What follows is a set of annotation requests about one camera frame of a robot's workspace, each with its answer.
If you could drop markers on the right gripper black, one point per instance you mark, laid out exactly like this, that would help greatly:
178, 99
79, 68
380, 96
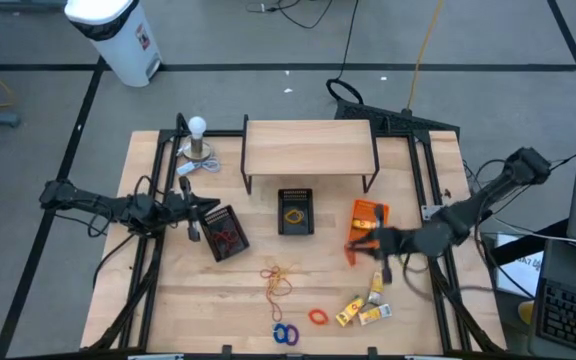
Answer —
402, 241

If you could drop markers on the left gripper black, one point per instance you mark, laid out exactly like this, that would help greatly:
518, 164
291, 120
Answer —
177, 206

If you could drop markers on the yellow coil wristband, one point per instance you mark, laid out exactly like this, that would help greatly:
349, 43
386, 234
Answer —
286, 216

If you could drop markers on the yellow rubber band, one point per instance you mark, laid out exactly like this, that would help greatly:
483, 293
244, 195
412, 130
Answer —
284, 280
280, 285

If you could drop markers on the blue coil wristband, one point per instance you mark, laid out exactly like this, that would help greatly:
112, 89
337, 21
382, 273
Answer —
275, 334

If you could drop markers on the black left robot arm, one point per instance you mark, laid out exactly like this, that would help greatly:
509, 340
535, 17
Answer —
108, 205

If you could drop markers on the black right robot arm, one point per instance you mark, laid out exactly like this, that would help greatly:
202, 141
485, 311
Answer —
468, 215

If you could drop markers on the white bulb desk lamp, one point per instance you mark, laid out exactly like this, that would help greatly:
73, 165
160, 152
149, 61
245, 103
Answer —
197, 127

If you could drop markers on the dark gray side desk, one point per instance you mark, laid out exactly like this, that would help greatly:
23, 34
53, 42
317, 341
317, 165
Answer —
568, 260

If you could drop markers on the black slotted plastic basket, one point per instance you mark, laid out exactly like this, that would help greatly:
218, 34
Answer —
295, 196
208, 220

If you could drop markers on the orange slotted plastic basket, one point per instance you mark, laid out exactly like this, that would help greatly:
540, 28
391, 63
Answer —
368, 207

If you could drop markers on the black table edge clamp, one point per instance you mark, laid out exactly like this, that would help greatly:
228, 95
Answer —
373, 351
226, 350

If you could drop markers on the rubber band pile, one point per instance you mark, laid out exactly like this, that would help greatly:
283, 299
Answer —
269, 292

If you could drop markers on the wooden shelf riser black legs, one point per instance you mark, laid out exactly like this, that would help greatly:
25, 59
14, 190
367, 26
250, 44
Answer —
308, 147

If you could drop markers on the white paper sheet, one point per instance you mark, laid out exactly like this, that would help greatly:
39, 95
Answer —
520, 272

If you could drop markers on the black diagonal stand bar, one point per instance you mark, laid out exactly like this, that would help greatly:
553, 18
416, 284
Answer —
523, 246

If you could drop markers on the small yellow floor object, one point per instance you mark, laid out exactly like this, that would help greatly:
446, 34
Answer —
526, 312

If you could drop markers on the white trash can black liner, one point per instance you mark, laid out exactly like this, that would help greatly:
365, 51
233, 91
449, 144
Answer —
123, 45

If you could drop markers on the black computer keyboard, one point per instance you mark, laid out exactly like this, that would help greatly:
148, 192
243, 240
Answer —
573, 315

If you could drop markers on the black metal rig frame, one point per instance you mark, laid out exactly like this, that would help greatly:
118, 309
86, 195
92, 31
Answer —
223, 133

